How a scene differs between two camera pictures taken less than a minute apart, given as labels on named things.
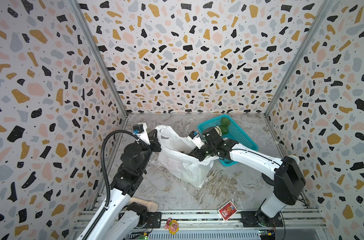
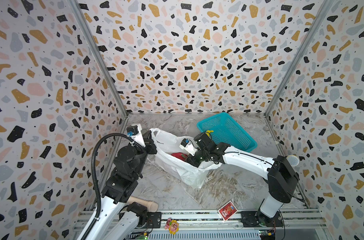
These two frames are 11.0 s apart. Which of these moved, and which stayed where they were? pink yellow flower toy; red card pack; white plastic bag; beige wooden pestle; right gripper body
Moved: right gripper body; white plastic bag
Stayed: pink yellow flower toy; red card pack; beige wooden pestle
